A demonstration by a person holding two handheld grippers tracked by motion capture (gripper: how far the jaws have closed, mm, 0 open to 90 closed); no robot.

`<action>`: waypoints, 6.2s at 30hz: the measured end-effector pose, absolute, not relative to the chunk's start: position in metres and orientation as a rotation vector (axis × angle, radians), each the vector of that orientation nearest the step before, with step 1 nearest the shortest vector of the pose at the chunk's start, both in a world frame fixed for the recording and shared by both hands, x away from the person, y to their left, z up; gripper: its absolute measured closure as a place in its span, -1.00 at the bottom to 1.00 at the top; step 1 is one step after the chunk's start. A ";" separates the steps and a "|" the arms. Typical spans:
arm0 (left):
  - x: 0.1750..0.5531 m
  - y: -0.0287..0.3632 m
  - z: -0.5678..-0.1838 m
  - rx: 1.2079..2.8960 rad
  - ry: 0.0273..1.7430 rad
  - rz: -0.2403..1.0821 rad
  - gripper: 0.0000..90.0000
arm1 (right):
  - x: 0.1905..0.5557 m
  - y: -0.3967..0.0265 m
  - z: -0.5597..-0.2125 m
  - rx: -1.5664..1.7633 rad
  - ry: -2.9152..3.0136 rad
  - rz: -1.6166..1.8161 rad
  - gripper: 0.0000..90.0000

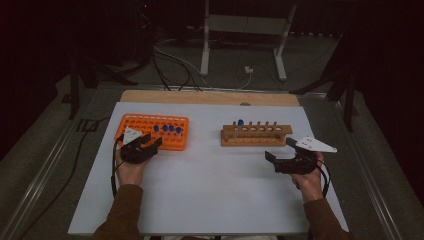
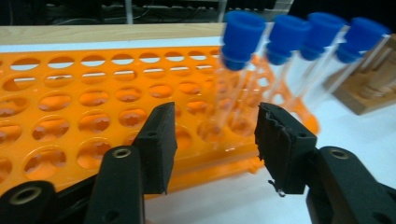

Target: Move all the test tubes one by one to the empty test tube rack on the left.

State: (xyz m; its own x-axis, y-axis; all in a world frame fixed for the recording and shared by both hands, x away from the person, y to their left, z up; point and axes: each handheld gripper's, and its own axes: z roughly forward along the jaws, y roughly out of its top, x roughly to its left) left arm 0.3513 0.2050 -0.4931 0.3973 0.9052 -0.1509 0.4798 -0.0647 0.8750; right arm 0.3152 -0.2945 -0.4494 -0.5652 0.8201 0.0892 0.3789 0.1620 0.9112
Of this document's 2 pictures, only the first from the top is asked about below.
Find black floor cable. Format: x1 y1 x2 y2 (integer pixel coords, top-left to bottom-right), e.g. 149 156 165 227
18 115 112 240

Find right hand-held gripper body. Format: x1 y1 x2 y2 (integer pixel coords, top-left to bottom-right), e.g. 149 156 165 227
273 136 338 176

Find white table board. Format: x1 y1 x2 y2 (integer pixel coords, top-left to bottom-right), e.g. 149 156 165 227
67 101 350 236

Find hand-held gripper cable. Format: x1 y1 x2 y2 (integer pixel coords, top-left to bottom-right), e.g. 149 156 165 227
111 134 126 199
315 158 332 199

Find orange plastic tube rack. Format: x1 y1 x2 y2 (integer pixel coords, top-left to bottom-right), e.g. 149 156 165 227
113 113 190 152

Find white cable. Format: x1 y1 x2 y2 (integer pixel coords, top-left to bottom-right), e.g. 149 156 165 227
153 44 253 91

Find black cable bundle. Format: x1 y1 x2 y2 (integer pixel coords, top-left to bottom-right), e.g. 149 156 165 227
149 49 203 93

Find metal floor rail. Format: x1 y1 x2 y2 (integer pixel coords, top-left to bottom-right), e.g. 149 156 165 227
0 87 98 240
332 99 407 240

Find wooden tube rack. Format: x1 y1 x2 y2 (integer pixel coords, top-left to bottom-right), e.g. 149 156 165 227
220 123 294 148

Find grey metal stand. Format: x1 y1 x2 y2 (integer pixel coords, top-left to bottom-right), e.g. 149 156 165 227
199 0 298 82

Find left hand-held gripper cable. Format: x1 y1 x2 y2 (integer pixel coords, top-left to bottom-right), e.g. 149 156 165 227
111 134 126 199

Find person's left hand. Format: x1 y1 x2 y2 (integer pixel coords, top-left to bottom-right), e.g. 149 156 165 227
114 155 150 187

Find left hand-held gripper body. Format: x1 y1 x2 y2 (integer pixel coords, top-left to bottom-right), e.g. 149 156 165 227
119 126 158 165

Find person's right hand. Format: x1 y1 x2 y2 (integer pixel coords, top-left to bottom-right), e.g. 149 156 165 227
290 150 327 203

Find black stand legs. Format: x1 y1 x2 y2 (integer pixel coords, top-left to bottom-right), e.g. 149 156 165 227
288 64 360 133
67 54 140 121

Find right hand-held gripper cable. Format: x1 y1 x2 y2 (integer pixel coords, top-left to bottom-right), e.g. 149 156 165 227
315 158 332 199

